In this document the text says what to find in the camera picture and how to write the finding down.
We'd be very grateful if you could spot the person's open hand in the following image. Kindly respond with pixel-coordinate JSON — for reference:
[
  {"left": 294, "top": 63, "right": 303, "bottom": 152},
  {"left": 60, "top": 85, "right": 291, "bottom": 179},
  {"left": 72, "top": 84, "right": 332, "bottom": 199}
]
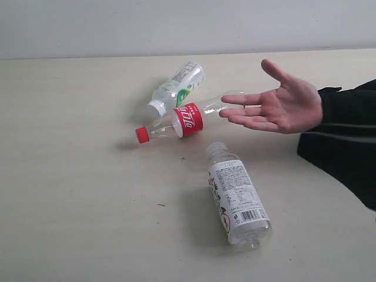
[{"left": 219, "top": 59, "right": 323, "bottom": 134}]

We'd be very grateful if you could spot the clear bottle green kiwi label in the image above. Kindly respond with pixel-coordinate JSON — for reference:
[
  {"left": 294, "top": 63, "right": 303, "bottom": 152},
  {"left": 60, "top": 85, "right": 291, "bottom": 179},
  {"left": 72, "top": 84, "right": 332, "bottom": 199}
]
[{"left": 146, "top": 61, "right": 204, "bottom": 118}]

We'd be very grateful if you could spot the clear bottle white text label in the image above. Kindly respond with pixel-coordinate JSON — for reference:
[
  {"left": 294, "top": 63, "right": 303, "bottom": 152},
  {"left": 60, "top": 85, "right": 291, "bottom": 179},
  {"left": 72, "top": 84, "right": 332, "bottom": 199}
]
[{"left": 206, "top": 142, "right": 271, "bottom": 250}]

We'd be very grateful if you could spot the clear cola bottle red label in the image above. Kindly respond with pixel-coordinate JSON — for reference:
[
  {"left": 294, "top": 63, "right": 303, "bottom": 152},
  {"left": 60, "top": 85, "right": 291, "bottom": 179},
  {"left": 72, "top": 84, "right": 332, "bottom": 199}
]
[{"left": 136, "top": 94, "right": 244, "bottom": 143}]

